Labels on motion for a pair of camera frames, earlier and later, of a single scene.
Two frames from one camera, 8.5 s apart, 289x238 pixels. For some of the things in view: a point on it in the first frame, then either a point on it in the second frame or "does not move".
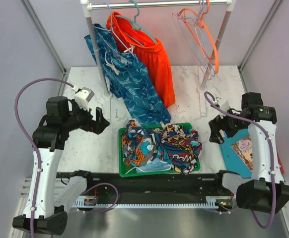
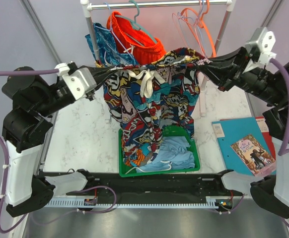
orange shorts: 133,40 does not move
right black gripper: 215,125 -> 228,69
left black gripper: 98,125 -> 100,74
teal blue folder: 233,161 does not move
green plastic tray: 123,171 does not move
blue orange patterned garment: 137,146 does not move
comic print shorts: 180,146 -> 146,99
